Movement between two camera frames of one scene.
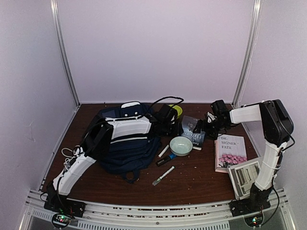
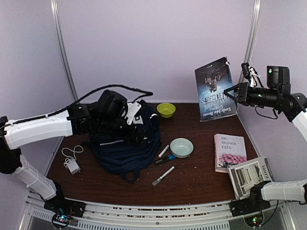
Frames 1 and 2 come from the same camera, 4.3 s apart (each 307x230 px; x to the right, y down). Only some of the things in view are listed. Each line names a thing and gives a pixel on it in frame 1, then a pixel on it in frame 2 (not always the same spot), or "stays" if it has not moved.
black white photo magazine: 242,176 stays
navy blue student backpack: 125,138 stays
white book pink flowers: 229,150 stays
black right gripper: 207,125 -> 243,93
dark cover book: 188,125 -> 211,80
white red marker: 163,151 stays
